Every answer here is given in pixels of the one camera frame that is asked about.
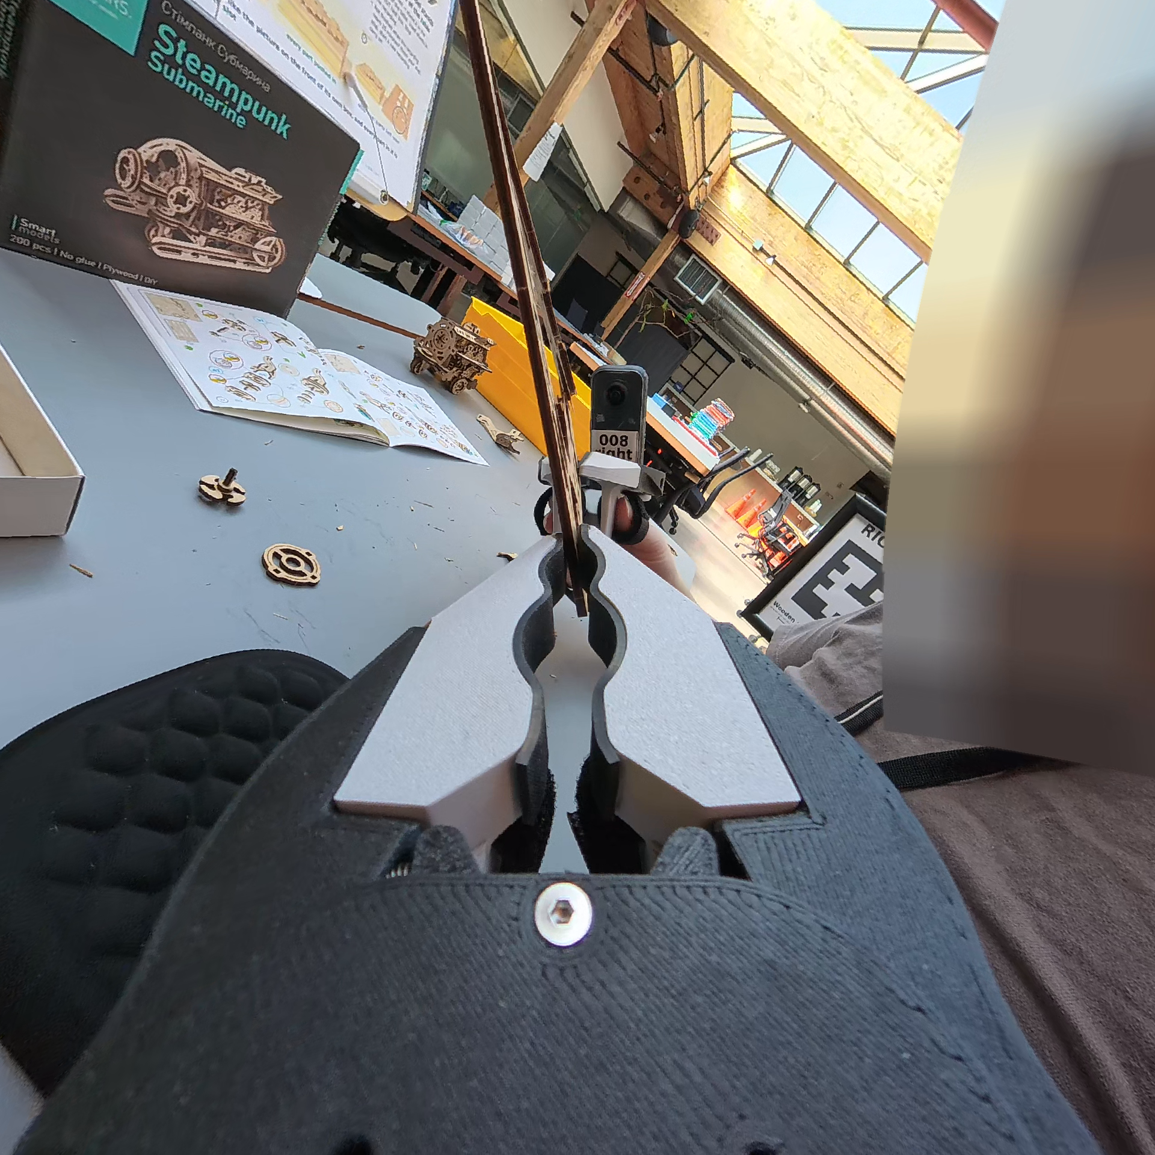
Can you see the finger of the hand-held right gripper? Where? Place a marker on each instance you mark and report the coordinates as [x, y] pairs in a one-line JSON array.
[[550, 472], [624, 469]]

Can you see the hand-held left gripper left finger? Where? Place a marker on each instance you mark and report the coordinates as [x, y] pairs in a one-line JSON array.
[[452, 704]]

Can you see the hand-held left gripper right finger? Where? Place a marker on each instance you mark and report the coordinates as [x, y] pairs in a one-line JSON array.
[[686, 704]]

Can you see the laser-cut plywood parts sheet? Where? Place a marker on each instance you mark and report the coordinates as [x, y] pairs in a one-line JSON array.
[[533, 297]]

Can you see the assembled wooden model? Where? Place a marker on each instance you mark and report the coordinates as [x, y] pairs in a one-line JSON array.
[[452, 352]]

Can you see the black model kit box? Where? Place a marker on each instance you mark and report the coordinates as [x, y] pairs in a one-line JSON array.
[[136, 135]]

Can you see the person's right hand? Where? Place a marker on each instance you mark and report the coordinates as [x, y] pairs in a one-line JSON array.
[[625, 515]]

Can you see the small curved wooden part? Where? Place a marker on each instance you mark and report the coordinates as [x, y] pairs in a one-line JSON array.
[[501, 435]]

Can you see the white table with orange side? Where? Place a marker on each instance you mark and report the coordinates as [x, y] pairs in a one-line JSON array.
[[677, 437]]

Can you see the black office chair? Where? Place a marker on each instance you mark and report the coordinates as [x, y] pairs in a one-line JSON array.
[[713, 483]]

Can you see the stack of colourful boxes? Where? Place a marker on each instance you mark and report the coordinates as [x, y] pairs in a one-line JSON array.
[[713, 416]]

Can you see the yellow plastic bin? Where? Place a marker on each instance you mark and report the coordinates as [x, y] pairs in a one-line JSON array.
[[506, 370]]

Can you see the orange cones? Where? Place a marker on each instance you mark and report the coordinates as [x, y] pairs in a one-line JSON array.
[[748, 509]]

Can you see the grey cloth garment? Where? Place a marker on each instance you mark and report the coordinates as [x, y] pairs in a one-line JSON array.
[[830, 653]]

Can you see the black countertop appliance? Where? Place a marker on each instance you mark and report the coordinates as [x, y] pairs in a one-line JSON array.
[[800, 489]]

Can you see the black framed tag sign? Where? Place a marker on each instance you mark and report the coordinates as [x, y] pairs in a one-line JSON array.
[[830, 577]]

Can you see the stack of white boxes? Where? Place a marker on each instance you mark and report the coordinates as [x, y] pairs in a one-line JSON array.
[[484, 225]]

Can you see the wooden workbench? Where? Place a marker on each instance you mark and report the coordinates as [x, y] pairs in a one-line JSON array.
[[452, 246]]

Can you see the flat plywood sheet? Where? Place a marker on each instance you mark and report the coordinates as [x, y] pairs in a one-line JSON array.
[[361, 311]]

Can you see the paper notice on column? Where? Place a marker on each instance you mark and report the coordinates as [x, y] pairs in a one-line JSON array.
[[544, 151]]

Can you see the open instruction booklet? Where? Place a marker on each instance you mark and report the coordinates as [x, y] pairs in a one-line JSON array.
[[298, 378]]

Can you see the small wooden gear with axle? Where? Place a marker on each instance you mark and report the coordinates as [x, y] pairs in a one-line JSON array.
[[221, 490]]

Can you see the black padded wrist rest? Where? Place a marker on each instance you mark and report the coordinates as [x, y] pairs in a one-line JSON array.
[[136, 811]]

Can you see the large instruction poster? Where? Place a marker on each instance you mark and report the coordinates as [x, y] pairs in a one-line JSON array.
[[361, 71]]

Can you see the person's brown shirt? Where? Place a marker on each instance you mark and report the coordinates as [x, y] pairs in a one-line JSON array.
[[1038, 947]]

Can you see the white cardboard box tray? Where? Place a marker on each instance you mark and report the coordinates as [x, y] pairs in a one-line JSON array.
[[37, 469]]

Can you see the wall air vent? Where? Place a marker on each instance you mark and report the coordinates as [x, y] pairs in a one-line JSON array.
[[698, 278]]

